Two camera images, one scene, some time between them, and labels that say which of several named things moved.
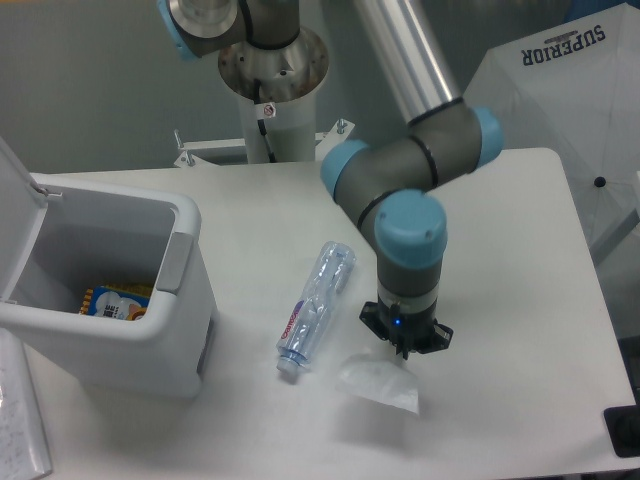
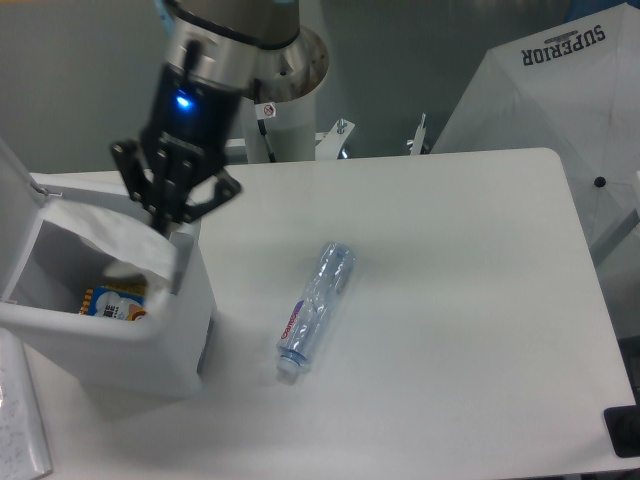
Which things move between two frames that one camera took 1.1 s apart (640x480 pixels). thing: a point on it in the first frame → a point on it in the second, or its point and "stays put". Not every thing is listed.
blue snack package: [117, 301] stays put
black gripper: [408, 330] → [182, 108]
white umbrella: [575, 88] stays put
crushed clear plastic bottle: [313, 308] stays put
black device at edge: [623, 424] stays put
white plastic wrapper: [384, 380] → [121, 244]
